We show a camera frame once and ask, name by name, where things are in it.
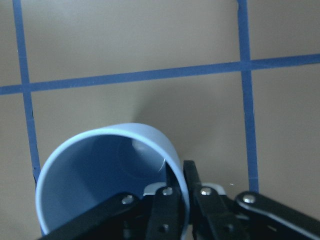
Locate light blue plastic cup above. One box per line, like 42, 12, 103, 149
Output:
35, 123, 190, 239

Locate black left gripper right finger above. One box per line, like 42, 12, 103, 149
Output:
183, 160, 250, 240

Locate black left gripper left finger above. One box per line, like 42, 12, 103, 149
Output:
145, 163, 182, 240

